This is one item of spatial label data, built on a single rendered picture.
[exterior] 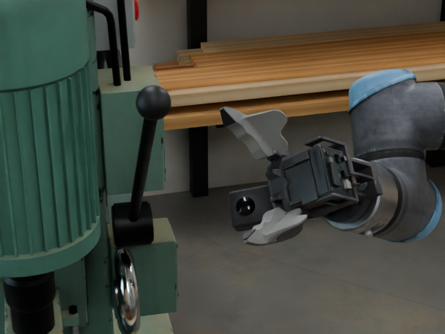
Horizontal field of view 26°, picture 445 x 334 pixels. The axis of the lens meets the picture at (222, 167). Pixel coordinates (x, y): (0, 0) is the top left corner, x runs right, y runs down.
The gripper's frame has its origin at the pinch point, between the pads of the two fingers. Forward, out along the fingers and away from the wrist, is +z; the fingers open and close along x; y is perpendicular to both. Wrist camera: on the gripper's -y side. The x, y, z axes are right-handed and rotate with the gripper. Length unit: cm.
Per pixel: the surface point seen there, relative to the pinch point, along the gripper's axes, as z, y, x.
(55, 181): 12.8, -12.4, -1.6
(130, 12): -9.1, -18.2, -31.6
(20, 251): 12.7, -19.3, 3.9
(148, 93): 12.9, 2.3, -5.6
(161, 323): -43, -52, 2
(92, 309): -18.2, -42.0, 2.7
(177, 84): -139, -119, -96
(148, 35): -156, -142, -130
